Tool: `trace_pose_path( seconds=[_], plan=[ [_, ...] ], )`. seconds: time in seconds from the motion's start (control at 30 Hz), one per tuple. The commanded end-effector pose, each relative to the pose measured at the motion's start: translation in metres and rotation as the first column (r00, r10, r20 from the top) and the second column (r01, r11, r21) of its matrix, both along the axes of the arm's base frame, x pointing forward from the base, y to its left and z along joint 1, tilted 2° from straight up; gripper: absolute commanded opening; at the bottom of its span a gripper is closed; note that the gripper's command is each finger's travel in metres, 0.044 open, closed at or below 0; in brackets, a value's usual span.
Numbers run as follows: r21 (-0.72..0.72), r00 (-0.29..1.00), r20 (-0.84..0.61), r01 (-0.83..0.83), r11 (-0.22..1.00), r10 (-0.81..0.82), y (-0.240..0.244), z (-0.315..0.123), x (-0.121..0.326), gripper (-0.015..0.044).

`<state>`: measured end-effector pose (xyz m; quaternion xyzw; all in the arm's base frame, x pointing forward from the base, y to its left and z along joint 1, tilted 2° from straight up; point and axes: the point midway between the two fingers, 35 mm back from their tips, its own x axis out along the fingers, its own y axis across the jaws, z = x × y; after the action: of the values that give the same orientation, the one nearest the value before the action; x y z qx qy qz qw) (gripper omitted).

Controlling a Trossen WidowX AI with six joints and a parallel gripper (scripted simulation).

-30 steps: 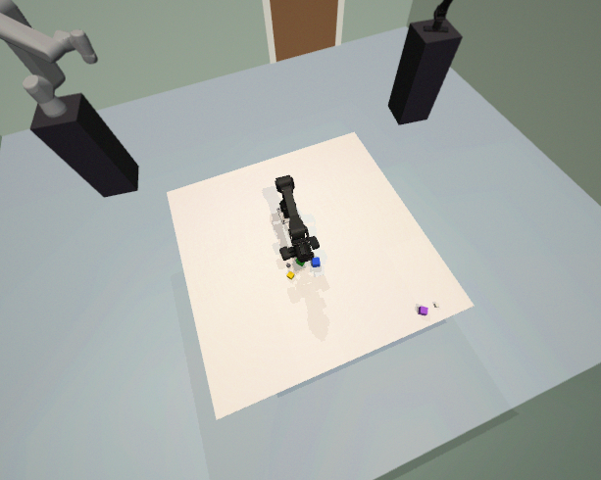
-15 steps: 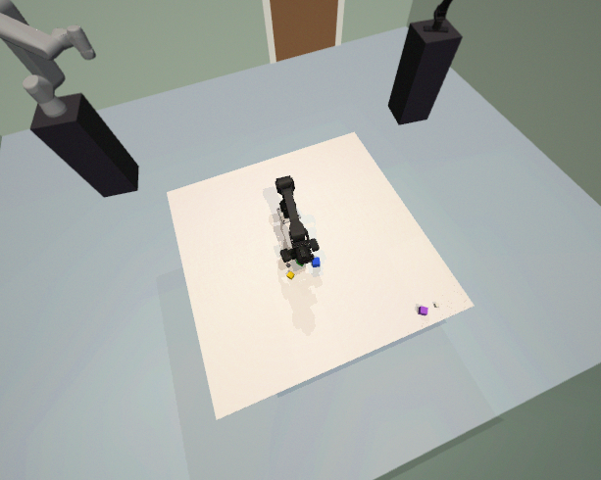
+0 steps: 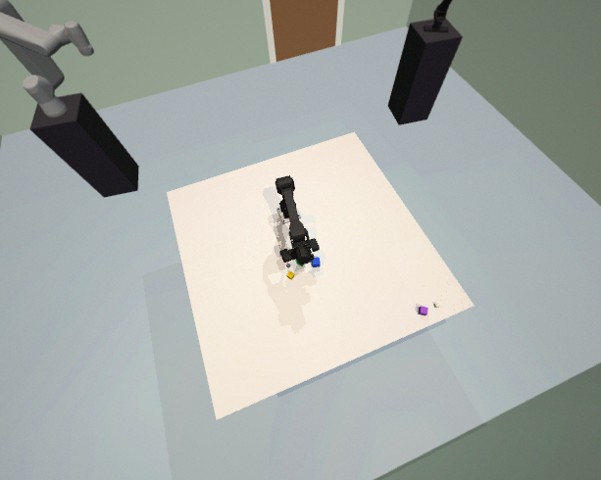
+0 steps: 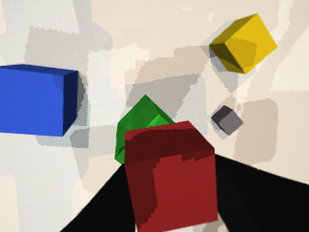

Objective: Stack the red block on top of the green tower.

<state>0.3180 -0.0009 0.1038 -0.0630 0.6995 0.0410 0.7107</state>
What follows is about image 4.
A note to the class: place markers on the green block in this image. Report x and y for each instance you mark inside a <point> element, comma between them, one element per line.
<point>150,116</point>
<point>132,113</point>

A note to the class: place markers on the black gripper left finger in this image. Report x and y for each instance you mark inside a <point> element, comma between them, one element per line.
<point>110,210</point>

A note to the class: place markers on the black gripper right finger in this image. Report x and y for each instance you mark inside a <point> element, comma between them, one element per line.
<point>253,200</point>

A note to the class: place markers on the yellow cube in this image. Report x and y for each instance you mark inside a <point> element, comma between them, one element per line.
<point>243,44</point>

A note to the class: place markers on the blue block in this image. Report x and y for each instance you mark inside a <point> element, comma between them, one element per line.
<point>37,100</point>

